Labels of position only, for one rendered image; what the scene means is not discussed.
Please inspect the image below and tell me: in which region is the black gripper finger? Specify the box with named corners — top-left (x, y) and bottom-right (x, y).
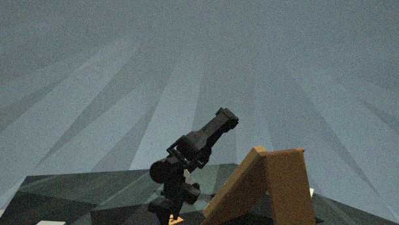
top-left (156, 210), bottom-right (175, 225)
top-left (172, 198), bottom-right (185, 220)

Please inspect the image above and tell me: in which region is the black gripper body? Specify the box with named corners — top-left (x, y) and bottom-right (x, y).
top-left (148, 175), bottom-right (186, 216)

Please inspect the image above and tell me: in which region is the tan square letter tile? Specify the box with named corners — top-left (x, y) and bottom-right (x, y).
top-left (169, 215), bottom-right (184, 225)

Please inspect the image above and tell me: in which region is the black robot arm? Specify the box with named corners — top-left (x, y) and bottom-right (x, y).
top-left (149, 107), bottom-right (239, 205)

